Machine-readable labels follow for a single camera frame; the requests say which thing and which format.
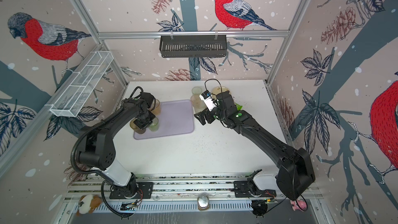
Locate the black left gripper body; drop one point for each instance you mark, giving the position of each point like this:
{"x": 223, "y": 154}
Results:
{"x": 145, "y": 120}

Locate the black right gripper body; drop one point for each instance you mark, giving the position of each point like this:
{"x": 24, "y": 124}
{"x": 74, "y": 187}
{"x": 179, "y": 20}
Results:
{"x": 216, "y": 114}

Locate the amber yellow glass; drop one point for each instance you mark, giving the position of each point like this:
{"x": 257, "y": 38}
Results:
{"x": 156, "y": 107}

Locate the bright green glass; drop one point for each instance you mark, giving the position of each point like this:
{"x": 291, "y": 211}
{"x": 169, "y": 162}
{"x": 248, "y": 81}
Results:
{"x": 154, "y": 126}

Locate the pale green large glass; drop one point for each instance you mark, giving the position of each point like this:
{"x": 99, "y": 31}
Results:
{"x": 197, "y": 103}

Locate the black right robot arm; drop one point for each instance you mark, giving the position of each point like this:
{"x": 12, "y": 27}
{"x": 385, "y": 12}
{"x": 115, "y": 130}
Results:
{"x": 296, "y": 172}

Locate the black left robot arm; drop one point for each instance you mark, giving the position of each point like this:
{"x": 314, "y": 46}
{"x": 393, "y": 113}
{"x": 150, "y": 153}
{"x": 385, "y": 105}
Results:
{"x": 94, "y": 151}

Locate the lilac plastic tray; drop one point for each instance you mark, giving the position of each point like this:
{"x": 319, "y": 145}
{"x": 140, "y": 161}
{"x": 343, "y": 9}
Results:
{"x": 176, "y": 118}

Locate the green snack packet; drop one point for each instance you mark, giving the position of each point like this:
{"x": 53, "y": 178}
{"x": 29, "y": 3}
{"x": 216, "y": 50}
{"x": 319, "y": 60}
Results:
{"x": 239, "y": 107}

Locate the cream small plate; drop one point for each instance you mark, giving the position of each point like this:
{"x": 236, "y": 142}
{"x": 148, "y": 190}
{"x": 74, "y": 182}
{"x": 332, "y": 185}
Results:
{"x": 219, "y": 89}

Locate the pale green far glass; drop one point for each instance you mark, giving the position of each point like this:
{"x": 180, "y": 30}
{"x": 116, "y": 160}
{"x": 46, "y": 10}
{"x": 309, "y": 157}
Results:
{"x": 196, "y": 91}

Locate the horizontal aluminium bar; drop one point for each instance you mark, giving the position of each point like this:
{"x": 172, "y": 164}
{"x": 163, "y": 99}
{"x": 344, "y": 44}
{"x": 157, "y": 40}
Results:
{"x": 154, "y": 35}

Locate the silver round object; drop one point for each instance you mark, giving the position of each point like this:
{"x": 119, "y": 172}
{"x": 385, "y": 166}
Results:
{"x": 203, "y": 202}

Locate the plush guinea pig toy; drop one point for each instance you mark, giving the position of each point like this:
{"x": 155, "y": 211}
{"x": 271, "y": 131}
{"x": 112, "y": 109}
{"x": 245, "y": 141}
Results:
{"x": 88, "y": 203}

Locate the pink plush toy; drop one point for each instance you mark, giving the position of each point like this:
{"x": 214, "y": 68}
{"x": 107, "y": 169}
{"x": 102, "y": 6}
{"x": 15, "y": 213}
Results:
{"x": 299, "y": 205}

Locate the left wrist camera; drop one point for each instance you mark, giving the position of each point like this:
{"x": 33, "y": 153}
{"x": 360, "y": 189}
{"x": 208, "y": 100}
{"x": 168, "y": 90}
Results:
{"x": 147, "y": 97}

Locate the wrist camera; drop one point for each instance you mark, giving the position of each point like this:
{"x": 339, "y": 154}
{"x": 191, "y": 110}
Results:
{"x": 210, "y": 103}
{"x": 147, "y": 97}

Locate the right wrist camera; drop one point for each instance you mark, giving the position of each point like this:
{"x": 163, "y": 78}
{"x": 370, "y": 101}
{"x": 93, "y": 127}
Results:
{"x": 210, "y": 103}

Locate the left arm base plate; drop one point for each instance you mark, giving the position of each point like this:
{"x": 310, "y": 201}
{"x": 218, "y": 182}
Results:
{"x": 140, "y": 190}

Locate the black hanging wire basket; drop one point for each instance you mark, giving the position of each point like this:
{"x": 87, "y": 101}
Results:
{"x": 193, "y": 46}

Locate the white wire mesh shelf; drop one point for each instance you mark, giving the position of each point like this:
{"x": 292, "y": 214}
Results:
{"x": 83, "y": 83}

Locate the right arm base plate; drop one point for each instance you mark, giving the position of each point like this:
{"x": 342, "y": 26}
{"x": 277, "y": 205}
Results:
{"x": 246, "y": 189}

